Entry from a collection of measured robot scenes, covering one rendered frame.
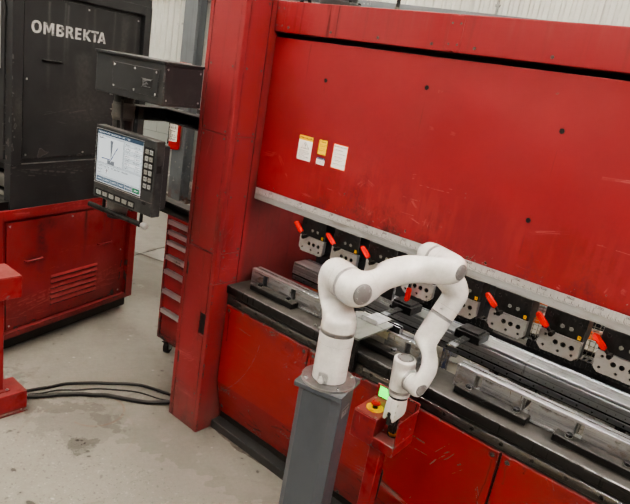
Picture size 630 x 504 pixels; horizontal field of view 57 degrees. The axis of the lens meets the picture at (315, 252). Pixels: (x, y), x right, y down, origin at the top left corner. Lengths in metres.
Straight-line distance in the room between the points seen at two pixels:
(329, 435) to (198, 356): 1.34
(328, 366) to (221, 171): 1.29
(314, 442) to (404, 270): 0.67
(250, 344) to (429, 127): 1.43
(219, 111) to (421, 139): 1.02
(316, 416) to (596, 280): 1.07
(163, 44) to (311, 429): 7.20
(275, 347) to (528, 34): 1.78
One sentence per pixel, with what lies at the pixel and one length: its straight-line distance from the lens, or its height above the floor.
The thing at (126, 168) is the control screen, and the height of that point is 1.43.
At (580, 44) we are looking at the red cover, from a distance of 2.23.
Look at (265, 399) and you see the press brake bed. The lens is 3.11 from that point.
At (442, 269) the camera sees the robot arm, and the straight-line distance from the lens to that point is 2.03.
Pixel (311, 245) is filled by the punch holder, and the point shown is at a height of 1.22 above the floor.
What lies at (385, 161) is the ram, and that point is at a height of 1.70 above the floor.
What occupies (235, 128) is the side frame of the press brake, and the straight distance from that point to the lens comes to 2.88.
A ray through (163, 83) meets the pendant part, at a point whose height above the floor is 1.85.
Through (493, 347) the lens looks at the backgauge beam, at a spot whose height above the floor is 0.98.
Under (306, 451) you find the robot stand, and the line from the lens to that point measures 2.15.
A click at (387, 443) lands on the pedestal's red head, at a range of 2.38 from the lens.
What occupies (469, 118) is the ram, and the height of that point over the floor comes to 1.93.
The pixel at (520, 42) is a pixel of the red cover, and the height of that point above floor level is 2.22.
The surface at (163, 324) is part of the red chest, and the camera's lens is 4.13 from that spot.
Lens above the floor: 2.00
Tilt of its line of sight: 17 degrees down
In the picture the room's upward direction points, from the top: 10 degrees clockwise
